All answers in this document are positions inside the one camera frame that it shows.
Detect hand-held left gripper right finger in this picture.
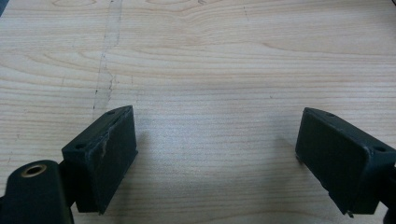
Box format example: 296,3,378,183
294,106,396,217

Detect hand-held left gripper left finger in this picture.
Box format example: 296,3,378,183
61,105,139,216

